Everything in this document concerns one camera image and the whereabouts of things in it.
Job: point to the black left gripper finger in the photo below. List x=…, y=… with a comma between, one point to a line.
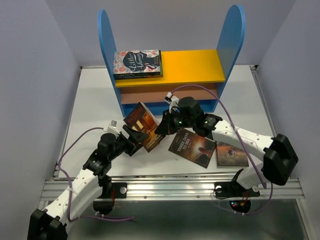
x=133, y=149
x=134, y=135

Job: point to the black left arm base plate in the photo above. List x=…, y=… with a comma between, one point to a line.
x=115, y=190

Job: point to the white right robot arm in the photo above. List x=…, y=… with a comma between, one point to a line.
x=276, y=153

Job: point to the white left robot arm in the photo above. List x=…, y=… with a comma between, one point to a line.
x=55, y=220

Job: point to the aluminium mounting rail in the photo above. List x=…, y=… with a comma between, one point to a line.
x=179, y=188

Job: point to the Animal Farm book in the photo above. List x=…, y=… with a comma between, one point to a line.
x=150, y=75

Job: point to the Edward Tulane brown book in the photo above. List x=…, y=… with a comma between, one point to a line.
x=142, y=120

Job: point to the Little Women floral book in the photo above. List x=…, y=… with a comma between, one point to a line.
x=137, y=62

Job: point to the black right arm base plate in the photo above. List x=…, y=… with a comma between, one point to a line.
x=225, y=189

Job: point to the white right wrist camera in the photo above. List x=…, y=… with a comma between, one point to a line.
x=172, y=101

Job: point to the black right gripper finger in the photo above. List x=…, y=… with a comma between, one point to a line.
x=165, y=128
x=168, y=116

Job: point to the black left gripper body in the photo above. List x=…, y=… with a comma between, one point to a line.
x=121, y=146

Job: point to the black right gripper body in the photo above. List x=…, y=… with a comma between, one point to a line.
x=180, y=122

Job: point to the blue yellow wooden bookshelf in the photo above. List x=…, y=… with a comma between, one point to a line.
x=192, y=69

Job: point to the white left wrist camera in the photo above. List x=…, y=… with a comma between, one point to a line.
x=112, y=128

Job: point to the Three Days To See book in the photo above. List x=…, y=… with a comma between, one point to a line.
x=195, y=148

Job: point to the Tale Of Two Cities book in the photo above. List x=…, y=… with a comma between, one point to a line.
x=228, y=156

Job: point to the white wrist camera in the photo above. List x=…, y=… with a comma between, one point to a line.
x=112, y=128
x=172, y=101

